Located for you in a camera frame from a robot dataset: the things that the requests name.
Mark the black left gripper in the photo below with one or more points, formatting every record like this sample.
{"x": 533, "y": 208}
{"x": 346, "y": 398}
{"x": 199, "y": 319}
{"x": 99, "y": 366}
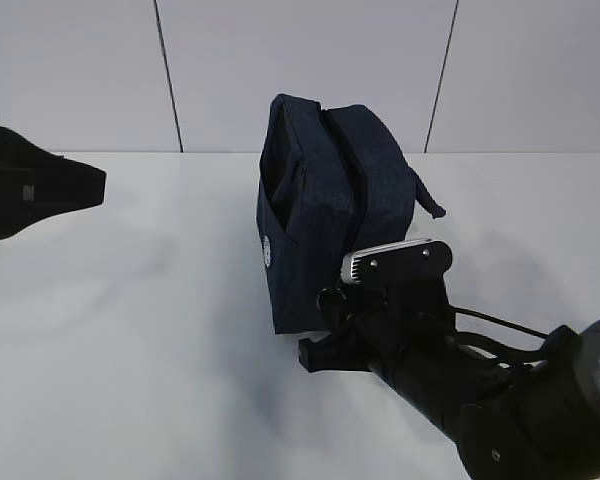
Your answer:
{"x": 36, "y": 184}

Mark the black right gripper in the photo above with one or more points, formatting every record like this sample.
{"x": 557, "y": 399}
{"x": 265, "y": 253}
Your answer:
{"x": 366, "y": 326}

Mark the dark navy fabric bag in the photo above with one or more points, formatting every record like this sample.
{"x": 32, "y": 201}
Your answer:
{"x": 332, "y": 181}

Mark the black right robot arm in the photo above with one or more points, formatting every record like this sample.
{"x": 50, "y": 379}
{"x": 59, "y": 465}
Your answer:
{"x": 511, "y": 414}

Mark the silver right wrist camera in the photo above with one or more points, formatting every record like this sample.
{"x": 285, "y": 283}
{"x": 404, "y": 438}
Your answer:
{"x": 398, "y": 262}

